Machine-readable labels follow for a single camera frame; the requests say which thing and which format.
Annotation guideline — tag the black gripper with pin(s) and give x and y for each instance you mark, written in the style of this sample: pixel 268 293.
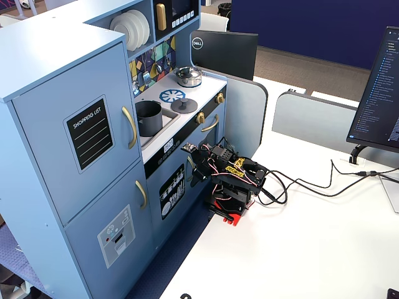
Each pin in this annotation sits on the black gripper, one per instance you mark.
pixel 199 164

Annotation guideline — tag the gray pot lid with knob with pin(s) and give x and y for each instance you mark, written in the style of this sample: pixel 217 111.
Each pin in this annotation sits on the gray pot lid with knob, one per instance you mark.
pixel 184 106

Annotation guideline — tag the red arm base clamp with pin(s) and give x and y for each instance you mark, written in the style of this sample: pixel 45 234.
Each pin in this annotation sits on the red arm base clamp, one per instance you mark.
pixel 233 219

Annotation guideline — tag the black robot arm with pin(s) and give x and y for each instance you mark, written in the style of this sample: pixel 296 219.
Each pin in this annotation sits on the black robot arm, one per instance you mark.
pixel 237 187

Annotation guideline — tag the stainless steel pot with lid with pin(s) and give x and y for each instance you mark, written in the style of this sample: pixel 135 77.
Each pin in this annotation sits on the stainless steel pot with lid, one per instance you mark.
pixel 188 79

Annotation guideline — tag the gold stove knob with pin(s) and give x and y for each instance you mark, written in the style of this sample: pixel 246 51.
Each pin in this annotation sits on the gold stove knob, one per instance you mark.
pixel 200 117
pixel 220 98

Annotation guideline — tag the gray toy sink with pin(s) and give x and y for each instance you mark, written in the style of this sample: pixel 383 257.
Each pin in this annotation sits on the gray toy sink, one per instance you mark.
pixel 170 120

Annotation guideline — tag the gray plastic pot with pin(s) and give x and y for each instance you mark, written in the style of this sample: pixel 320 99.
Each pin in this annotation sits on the gray plastic pot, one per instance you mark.
pixel 151 123

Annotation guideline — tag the gray desk divider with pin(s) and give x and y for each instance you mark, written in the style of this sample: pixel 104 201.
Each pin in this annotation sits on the gray desk divider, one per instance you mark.
pixel 246 118
pixel 311 121

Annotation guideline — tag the metal skimmer spoon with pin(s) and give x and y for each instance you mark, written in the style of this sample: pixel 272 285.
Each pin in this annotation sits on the metal skimmer spoon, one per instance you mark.
pixel 136 89

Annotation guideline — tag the metal slotted spatula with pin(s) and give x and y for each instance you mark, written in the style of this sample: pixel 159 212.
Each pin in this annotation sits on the metal slotted spatula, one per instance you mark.
pixel 146 78

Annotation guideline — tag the black shopping list board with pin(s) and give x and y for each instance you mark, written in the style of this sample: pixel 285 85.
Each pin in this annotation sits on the black shopping list board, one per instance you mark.
pixel 90 137

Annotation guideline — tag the small metal spoon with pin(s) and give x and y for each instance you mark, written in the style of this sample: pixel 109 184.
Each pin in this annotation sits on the small metal spoon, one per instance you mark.
pixel 168 61

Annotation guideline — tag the black Dell monitor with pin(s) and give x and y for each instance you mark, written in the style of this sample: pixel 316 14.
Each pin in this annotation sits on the black Dell monitor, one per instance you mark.
pixel 224 53

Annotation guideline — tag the black toy microwave door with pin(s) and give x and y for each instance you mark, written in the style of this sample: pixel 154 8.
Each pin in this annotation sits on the black toy microwave door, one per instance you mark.
pixel 169 32

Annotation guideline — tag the white chair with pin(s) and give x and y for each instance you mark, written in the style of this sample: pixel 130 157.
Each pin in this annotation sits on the white chair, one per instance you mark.
pixel 213 21

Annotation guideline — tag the white toy plate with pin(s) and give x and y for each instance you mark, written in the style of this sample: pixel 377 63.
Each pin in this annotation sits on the white toy plate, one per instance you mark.
pixel 123 31
pixel 147 23
pixel 139 25

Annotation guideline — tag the blue wooden toy kitchen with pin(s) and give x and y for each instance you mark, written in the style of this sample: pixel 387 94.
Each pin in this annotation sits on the blue wooden toy kitchen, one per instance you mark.
pixel 46 78

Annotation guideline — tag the dark blue partition panel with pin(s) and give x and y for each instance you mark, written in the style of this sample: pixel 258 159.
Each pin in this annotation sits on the dark blue partition panel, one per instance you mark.
pixel 311 28

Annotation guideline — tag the silver monitor stand base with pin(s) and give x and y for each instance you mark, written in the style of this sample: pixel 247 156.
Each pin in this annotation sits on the silver monitor stand base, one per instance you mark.
pixel 391 193

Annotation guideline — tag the monitor with lit screen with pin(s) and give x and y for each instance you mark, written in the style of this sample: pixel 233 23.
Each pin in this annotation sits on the monitor with lit screen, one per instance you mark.
pixel 377 93

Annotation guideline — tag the small wrist camera board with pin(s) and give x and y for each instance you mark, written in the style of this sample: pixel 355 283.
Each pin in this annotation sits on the small wrist camera board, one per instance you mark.
pixel 188 147

